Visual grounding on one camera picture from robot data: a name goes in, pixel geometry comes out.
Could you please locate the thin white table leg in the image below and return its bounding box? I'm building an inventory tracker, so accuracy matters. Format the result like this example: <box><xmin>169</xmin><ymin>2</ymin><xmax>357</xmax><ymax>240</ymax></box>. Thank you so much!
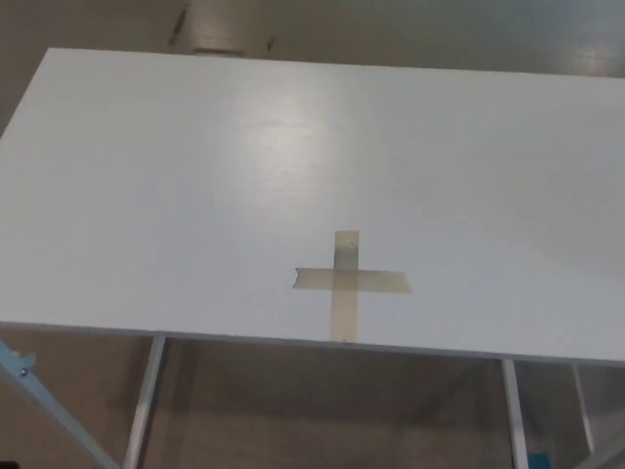
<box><xmin>570</xmin><ymin>363</ymin><xmax>597</xmax><ymax>455</ymax></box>

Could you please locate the notched beige tape strip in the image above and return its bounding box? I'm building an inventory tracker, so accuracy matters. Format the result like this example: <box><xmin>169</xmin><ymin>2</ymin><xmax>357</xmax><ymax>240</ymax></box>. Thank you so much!
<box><xmin>292</xmin><ymin>266</ymin><xmax>414</xmax><ymax>295</ymax></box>

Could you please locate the long beige tape strip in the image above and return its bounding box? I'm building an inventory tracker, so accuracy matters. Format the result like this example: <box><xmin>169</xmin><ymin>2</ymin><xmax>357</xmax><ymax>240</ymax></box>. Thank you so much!
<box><xmin>329</xmin><ymin>229</ymin><xmax>361</xmax><ymax>342</ymax></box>

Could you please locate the grey diagonal metal bar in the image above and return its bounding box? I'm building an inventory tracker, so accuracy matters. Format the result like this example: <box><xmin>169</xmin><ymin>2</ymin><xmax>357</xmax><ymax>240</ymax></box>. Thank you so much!
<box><xmin>583</xmin><ymin>429</ymin><xmax>625</xmax><ymax>469</ymax></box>

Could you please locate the light blue metal stand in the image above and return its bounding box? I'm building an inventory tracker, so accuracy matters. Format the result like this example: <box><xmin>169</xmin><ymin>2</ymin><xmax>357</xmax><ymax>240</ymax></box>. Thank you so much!
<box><xmin>0</xmin><ymin>339</ymin><xmax>121</xmax><ymax>469</ymax></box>

